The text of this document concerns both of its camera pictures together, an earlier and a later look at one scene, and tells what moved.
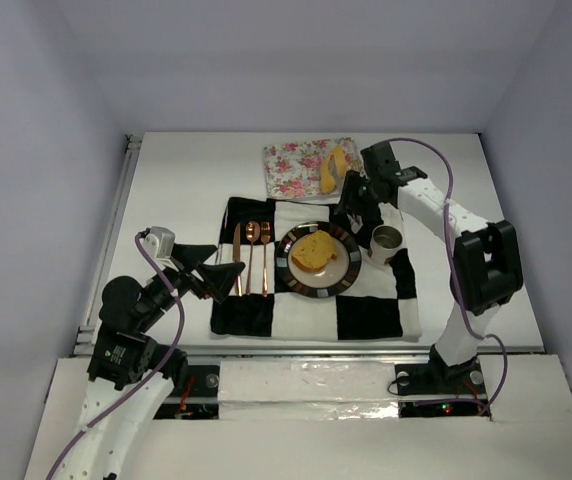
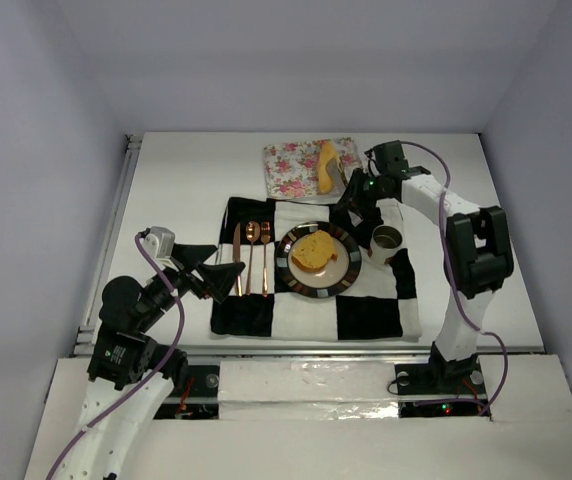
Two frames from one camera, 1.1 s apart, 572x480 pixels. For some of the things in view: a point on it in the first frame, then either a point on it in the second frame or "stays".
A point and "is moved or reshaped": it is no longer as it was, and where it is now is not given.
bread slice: x=313 y=251 stays
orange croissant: x=327 y=180 is moved or reshaped
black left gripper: x=192 y=275 stays
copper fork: x=265 y=232 stays
